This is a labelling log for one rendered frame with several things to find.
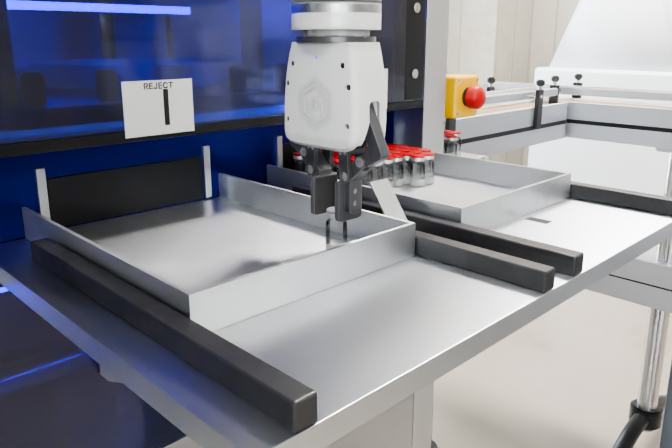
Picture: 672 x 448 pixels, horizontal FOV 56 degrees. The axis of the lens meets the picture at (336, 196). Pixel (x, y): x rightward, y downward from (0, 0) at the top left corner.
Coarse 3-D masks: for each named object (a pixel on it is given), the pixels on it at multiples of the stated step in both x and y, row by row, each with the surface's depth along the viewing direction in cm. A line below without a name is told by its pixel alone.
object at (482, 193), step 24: (456, 168) 99; (480, 168) 96; (504, 168) 93; (528, 168) 90; (408, 192) 89; (432, 192) 89; (456, 192) 89; (480, 192) 89; (504, 192) 89; (528, 192) 78; (552, 192) 83; (456, 216) 69; (480, 216) 71; (504, 216) 75
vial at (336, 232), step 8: (328, 216) 63; (328, 224) 63; (336, 224) 62; (344, 224) 63; (328, 232) 63; (336, 232) 63; (344, 232) 63; (328, 240) 63; (336, 240) 63; (344, 240) 63; (328, 248) 63
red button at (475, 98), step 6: (468, 90) 108; (474, 90) 107; (480, 90) 107; (468, 96) 107; (474, 96) 107; (480, 96) 107; (468, 102) 108; (474, 102) 107; (480, 102) 108; (474, 108) 108
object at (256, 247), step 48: (240, 192) 83; (288, 192) 76; (96, 240) 68; (144, 240) 68; (192, 240) 68; (240, 240) 68; (288, 240) 68; (384, 240) 60; (144, 288) 50; (192, 288) 55; (240, 288) 48; (288, 288) 52
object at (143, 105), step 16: (160, 80) 69; (176, 80) 70; (128, 96) 67; (144, 96) 68; (160, 96) 69; (176, 96) 71; (192, 96) 72; (128, 112) 67; (144, 112) 68; (160, 112) 70; (176, 112) 71; (192, 112) 72; (128, 128) 67; (144, 128) 68; (160, 128) 70; (176, 128) 71; (192, 128) 73
